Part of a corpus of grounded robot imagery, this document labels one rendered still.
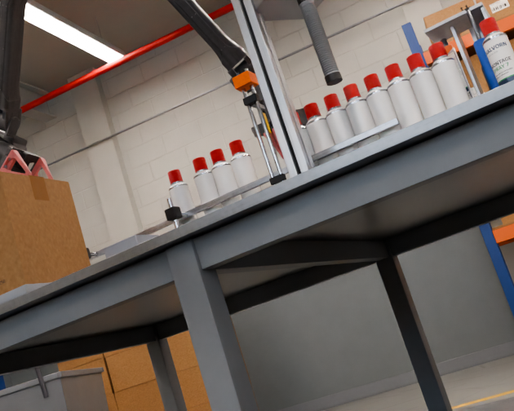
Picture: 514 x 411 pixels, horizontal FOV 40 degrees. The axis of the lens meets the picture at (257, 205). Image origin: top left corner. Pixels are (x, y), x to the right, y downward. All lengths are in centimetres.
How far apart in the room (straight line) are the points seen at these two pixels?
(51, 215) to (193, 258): 52
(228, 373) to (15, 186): 68
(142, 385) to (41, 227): 351
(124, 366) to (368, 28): 344
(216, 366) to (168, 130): 559
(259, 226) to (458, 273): 475
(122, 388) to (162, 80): 307
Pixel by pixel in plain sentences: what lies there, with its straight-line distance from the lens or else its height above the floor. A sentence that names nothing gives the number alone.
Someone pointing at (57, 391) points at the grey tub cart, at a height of 71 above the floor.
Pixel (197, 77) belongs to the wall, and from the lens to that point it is 679.
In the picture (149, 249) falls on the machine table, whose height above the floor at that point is 81.
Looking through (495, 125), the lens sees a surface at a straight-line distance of 114.
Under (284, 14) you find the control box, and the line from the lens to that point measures 170.
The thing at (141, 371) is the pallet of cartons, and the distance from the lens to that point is 512.
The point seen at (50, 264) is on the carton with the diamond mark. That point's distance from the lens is 168.
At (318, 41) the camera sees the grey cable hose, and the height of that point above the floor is 117.
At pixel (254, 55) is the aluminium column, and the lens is 160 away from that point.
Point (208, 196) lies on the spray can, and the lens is 178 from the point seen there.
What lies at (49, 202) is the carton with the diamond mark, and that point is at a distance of 175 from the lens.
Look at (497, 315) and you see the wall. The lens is 594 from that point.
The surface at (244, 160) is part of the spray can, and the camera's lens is 174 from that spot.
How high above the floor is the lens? 57
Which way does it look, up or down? 12 degrees up
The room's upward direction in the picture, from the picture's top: 18 degrees counter-clockwise
